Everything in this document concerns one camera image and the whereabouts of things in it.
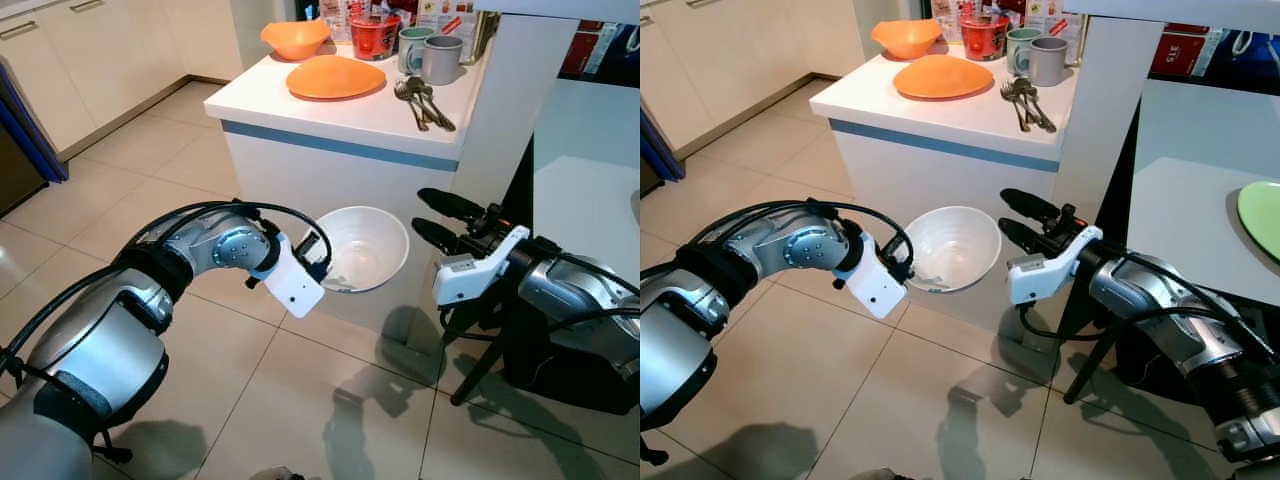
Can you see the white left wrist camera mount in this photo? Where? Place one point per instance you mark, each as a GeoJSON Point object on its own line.
{"type": "Point", "coordinates": [295, 285]}
{"type": "Point", "coordinates": [878, 288]}

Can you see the white kitchen counter blue stripe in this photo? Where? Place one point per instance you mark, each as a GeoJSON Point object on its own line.
{"type": "Point", "coordinates": [940, 170]}
{"type": "Point", "coordinates": [330, 170]}

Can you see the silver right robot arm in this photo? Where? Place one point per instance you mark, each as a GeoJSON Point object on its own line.
{"type": "Point", "coordinates": [570, 295]}
{"type": "Point", "coordinates": [1170, 310]}

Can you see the white ridged bowl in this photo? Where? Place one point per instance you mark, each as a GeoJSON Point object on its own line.
{"type": "Point", "coordinates": [960, 245]}
{"type": "Point", "coordinates": [372, 245]}

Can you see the white printed food packet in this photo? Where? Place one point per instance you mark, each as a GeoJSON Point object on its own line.
{"type": "Point", "coordinates": [1052, 15]}
{"type": "Point", "coordinates": [445, 15]}

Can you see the steel fork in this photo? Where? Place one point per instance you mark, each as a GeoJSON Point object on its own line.
{"type": "Point", "coordinates": [402, 92]}
{"type": "Point", "coordinates": [1008, 92]}

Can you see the grey mug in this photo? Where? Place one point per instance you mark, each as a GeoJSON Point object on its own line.
{"type": "Point", "coordinates": [1048, 64]}
{"type": "Point", "coordinates": [442, 62]}

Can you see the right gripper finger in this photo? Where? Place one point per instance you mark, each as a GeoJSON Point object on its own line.
{"type": "Point", "coordinates": [1030, 206]}
{"type": "Point", "coordinates": [438, 236]}
{"type": "Point", "coordinates": [1023, 236]}
{"type": "Point", "coordinates": [448, 206]}

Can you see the green mug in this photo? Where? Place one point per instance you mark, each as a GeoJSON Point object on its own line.
{"type": "Point", "coordinates": [1018, 45]}
{"type": "Point", "coordinates": [410, 45]}

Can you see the steel spoon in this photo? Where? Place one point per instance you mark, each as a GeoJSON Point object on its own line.
{"type": "Point", "coordinates": [440, 118]}
{"type": "Point", "coordinates": [1042, 118]}
{"type": "Point", "coordinates": [1025, 100]}
{"type": "Point", "coordinates": [420, 100]}

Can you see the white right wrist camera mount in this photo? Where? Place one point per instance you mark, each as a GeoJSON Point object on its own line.
{"type": "Point", "coordinates": [1045, 275]}
{"type": "Point", "coordinates": [470, 275]}

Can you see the lime green plate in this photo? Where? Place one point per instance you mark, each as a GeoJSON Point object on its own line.
{"type": "Point", "coordinates": [1262, 220]}

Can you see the cream kitchen cabinets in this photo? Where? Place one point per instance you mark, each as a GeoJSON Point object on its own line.
{"type": "Point", "coordinates": [730, 60]}
{"type": "Point", "coordinates": [100, 60]}

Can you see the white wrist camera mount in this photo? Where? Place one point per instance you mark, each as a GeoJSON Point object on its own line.
{"type": "Point", "coordinates": [295, 285]}
{"type": "Point", "coordinates": [470, 275]}
{"type": "Point", "coordinates": [878, 288]}
{"type": "Point", "coordinates": [1045, 275]}

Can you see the orange plate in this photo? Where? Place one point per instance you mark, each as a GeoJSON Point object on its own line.
{"type": "Point", "coordinates": [335, 78]}
{"type": "Point", "coordinates": [942, 78]}

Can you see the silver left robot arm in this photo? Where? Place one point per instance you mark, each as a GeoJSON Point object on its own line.
{"type": "Point", "coordinates": [690, 340]}
{"type": "Point", "coordinates": [100, 350]}

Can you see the dark appliance blue edge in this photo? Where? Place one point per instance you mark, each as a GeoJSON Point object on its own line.
{"type": "Point", "coordinates": [20, 150]}

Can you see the red cardboard box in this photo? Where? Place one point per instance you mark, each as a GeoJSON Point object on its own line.
{"type": "Point", "coordinates": [582, 50]}
{"type": "Point", "coordinates": [1185, 52]}

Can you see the blue bag white trim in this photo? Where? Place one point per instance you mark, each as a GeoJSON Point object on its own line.
{"type": "Point", "coordinates": [1250, 60]}
{"type": "Point", "coordinates": [622, 55]}

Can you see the red printed cup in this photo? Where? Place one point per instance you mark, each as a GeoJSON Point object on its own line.
{"type": "Point", "coordinates": [375, 40]}
{"type": "Point", "coordinates": [984, 40]}

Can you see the white dining table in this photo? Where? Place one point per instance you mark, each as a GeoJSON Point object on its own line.
{"type": "Point", "coordinates": [590, 170]}
{"type": "Point", "coordinates": [1190, 170]}

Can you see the orange bowl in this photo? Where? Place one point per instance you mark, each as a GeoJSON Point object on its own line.
{"type": "Point", "coordinates": [905, 40]}
{"type": "Point", "coordinates": [295, 40]}

